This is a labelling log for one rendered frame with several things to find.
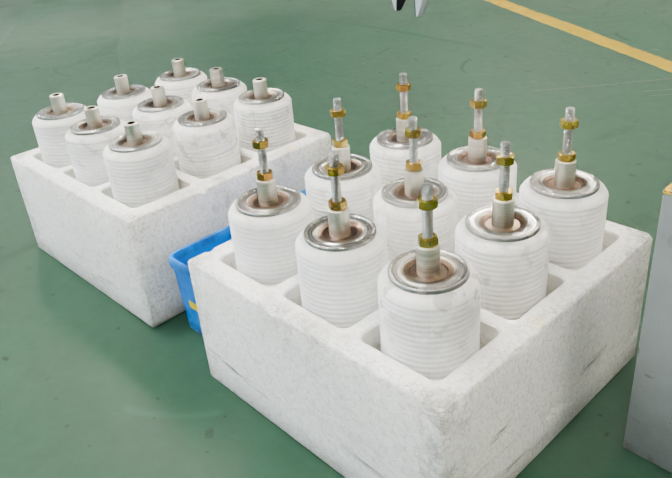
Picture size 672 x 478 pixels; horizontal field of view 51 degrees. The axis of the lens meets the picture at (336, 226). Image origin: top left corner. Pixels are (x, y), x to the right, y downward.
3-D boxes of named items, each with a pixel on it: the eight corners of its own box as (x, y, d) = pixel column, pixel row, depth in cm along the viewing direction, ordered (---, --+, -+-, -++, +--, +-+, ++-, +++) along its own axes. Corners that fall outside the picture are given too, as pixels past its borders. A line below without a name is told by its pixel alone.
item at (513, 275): (540, 396, 76) (552, 250, 67) (450, 386, 78) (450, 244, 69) (540, 340, 84) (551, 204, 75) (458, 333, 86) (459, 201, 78)
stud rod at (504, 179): (508, 214, 71) (511, 144, 67) (497, 213, 71) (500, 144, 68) (508, 209, 72) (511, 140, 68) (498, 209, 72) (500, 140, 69)
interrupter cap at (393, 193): (456, 206, 77) (456, 200, 77) (387, 214, 77) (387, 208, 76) (439, 178, 84) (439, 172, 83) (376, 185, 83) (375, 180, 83)
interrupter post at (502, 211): (514, 232, 71) (515, 203, 70) (489, 231, 72) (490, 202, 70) (514, 221, 73) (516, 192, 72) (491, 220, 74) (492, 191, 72)
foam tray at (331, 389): (405, 257, 116) (401, 156, 108) (635, 356, 90) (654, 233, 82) (210, 376, 93) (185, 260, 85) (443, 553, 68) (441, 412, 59)
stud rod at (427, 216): (421, 256, 65) (420, 182, 62) (432, 255, 65) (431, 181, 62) (423, 262, 64) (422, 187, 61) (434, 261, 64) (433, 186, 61)
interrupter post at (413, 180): (427, 198, 79) (427, 171, 78) (406, 201, 79) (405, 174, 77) (422, 189, 81) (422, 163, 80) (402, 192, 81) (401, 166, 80)
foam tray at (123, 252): (211, 174, 152) (196, 94, 144) (339, 227, 127) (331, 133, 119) (38, 247, 129) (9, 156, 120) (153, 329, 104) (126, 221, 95)
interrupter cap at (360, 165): (301, 168, 89) (301, 163, 89) (353, 153, 92) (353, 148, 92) (330, 188, 84) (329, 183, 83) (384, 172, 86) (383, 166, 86)
